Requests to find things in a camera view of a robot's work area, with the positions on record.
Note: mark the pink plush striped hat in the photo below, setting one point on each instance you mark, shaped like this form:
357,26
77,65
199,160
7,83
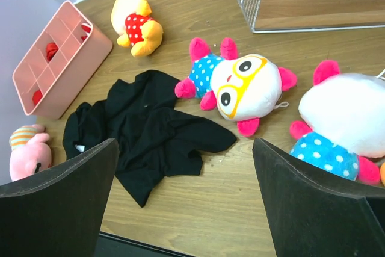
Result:
30,152

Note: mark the pink divided organizer box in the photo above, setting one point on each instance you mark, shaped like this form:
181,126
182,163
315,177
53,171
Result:
61,79

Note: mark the yellow plush red dotted dress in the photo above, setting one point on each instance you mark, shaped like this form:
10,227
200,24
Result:
137,30

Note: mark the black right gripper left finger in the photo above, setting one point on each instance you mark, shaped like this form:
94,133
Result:
59,211

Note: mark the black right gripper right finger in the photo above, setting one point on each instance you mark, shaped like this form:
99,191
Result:
314,213

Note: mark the white plush with yellow glasses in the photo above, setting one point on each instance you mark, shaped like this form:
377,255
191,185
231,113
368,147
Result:
243,89

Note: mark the black t-shirt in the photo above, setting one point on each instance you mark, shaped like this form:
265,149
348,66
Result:
155,140

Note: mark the red cloth ball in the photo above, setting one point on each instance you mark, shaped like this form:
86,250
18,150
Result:
37,96
51,49

